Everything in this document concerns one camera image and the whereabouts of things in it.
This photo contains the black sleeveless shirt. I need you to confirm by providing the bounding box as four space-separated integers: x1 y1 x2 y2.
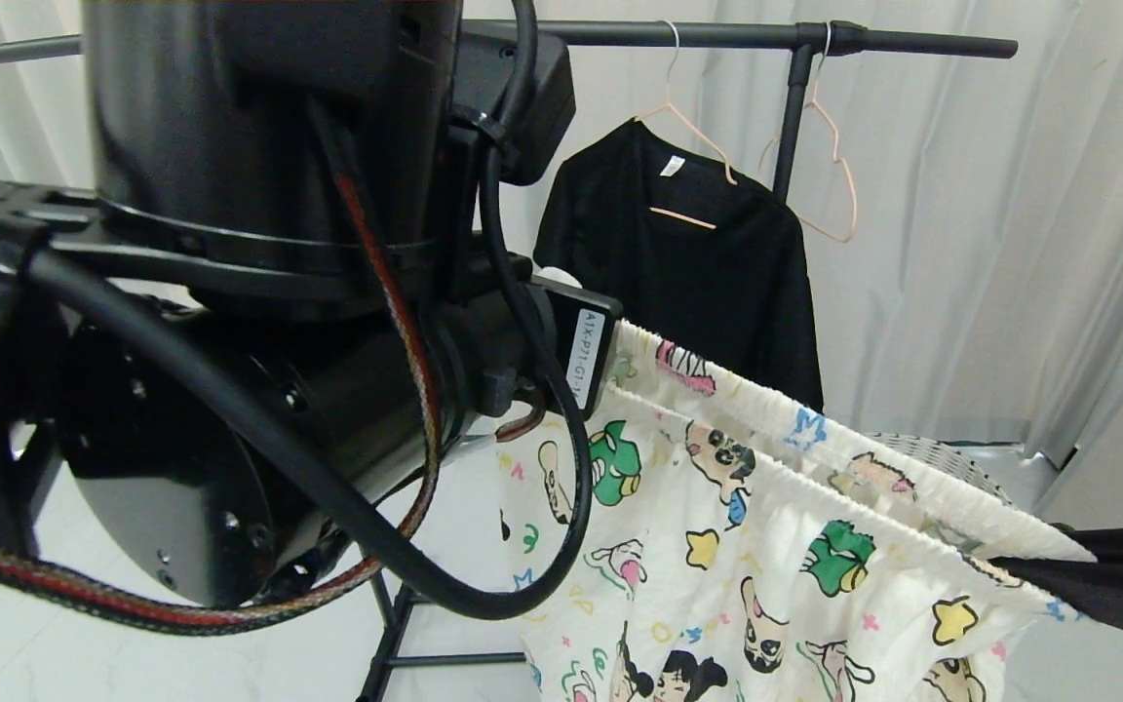
532 119 826 412

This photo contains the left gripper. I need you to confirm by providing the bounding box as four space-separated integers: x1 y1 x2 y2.
269 273 624 498

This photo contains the pink clothes hanger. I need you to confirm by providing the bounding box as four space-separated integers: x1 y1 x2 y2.
635 19 740 232
758 21 860 245

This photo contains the white laundry basket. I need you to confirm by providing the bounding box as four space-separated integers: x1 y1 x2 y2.
864 434 1016 508

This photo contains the black clothes rack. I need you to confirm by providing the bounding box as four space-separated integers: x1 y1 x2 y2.
0 18 1019 702

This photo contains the cream printed garment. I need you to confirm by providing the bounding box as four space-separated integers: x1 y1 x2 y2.
495 319 1099 702

